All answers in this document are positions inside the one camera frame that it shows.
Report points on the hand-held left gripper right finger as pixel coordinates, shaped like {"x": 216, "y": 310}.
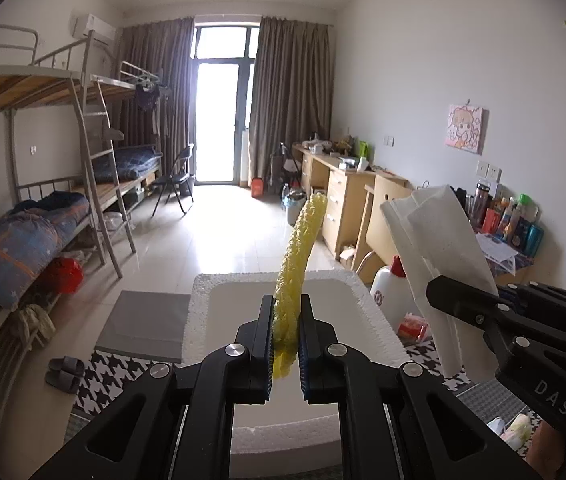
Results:
{"x": 304, "y": 360}

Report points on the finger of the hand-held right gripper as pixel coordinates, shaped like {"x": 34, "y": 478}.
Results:
{"x": 463, "y": 297}
{"x": 548, "y": 300}

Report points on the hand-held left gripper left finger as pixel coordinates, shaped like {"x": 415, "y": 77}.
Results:
{"x": 267, "y": 355}

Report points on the white foam box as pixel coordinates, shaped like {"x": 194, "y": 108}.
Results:
{"x": 223, "y": 310}

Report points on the yellow foam net sleeve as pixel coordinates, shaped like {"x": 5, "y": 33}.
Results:
{"x": 298, "y": 270}

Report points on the person's right hand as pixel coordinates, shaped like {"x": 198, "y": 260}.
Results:
{"x": 544, "y": 450}

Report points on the white papers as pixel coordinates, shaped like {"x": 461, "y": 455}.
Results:
{"x": 495, "y": 252}

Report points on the red snack packet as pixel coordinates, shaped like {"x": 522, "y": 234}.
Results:
{"x": 410, "y": 329}

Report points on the white spray bottle red cap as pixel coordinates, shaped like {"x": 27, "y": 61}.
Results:
{"x": 388, "y": 295}

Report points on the cluster of toiletry bottles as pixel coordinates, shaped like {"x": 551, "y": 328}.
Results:
{"x": 513, "y": 225}

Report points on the wooden chair with smiley cutout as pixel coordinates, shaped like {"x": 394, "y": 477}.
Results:
{"x": 373, "y": 230}

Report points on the small cardboard box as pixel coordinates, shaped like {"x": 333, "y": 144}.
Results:
{"x": 348, "y": 255}

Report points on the light wooden desk with drawers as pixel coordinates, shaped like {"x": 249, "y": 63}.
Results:
{"x": 343, "y": 195}

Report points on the black white houndstooth tablecloth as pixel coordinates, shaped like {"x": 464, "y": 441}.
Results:
{"x": 108, "y": 385}

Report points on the red box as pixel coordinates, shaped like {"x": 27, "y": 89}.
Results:
{"x": 258, "y": 187}

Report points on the green bag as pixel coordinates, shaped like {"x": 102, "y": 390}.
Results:
{"x": 364, "y": 150}

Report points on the dark trolley bag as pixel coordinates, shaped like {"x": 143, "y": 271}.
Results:
{"x": 283, "y": 170}

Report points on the grey slipper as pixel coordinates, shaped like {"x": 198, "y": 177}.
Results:
{"x": 68, "y": 365}
{"x": 60, "y": 382}

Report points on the pile of desk clutter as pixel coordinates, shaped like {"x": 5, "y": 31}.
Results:
{"x": 323, "y": 146}

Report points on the black folding chair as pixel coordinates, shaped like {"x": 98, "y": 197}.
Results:
{"x": 183, "y": 160}

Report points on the red bag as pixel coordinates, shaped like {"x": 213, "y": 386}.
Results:
{"x": 65, "y": 277}

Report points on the beige cloth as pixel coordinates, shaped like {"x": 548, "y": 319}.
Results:
{"x": 33, "y": 322}

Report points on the blue checked bedding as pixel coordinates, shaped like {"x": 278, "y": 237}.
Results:
{"x": 133, "y": 160}

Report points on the glass balcony door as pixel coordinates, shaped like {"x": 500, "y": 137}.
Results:
{"x": 218, "y": 110}

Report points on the blue patterned quilt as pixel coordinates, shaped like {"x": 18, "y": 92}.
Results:
{"x": 23, "y": 250}

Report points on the brown curtain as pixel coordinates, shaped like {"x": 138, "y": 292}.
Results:
{"x": 288, "y": 85}
{"x": 163, "y": 85}

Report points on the metal bunk ladder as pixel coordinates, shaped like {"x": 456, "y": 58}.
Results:
{"x": 108, "y": 135}

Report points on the dark hanging clothes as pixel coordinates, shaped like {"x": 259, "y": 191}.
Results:
{"x": 147, "y": 97}

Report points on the metal bunk bed blue bedding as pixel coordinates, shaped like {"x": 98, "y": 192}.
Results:
{"x": 113, "y": 91}

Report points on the metal bunk bed wooden slats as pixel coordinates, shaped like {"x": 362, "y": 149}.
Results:
{"x": 23, "y": 85}

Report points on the white air conditioner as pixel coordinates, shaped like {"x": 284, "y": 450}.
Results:
{"x": 94, "y": 27}

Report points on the white double wall socket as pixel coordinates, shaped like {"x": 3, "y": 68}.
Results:
{"x": 489, "y": 170}

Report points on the pink cartoon wall poster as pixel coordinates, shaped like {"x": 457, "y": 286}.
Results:
{"x": 464, "y": 127}

